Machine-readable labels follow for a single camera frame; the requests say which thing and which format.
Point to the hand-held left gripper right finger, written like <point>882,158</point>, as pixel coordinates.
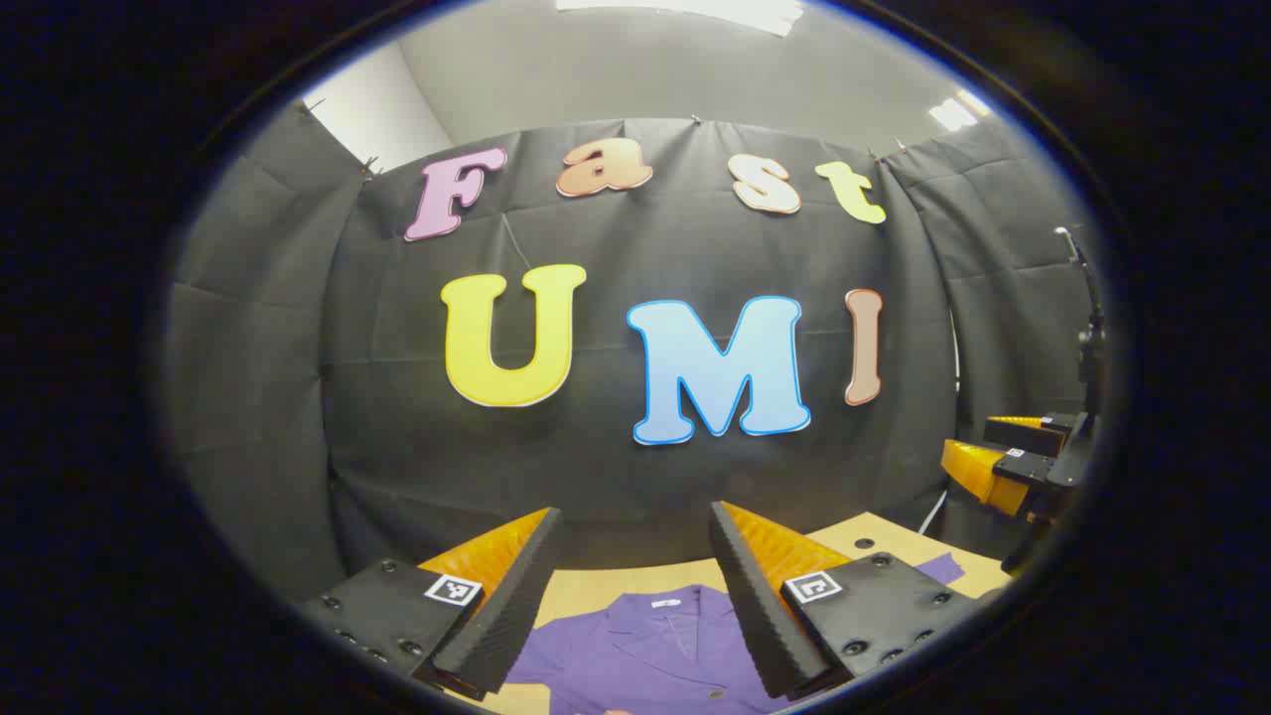
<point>760,616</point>

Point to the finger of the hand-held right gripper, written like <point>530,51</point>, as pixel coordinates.
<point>1023,429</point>
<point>978,475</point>

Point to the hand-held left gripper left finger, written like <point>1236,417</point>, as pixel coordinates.
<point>501,611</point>

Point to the purple knit cardigan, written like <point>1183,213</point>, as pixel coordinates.
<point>645,655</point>

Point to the black backdrop cloth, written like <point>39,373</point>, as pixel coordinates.
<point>616,477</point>

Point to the ceiling light panel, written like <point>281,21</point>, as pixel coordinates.
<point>955,111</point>
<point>695,12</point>

